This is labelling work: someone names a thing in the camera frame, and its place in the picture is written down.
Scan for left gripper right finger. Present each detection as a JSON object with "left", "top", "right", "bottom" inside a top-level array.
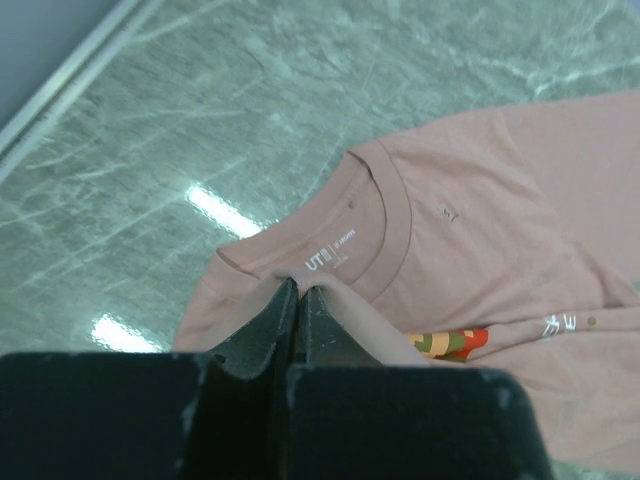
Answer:
[{"left": 284, "top": 288, "right": 550, "bottom": 479}]

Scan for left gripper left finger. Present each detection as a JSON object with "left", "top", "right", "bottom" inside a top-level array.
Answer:
[{"left": 1, "top": 280, "right": 298, "bottom": 479}]

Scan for pink graphic t-shirt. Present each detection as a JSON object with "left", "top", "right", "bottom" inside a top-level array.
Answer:
[{"left": 173, "top": 90, "right": 639, "bottom": 474}]

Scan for aluminium frame rail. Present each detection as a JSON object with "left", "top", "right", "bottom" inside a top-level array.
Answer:
[{"left": 1, "top": 1, "right": 162, "bottom": 179}]

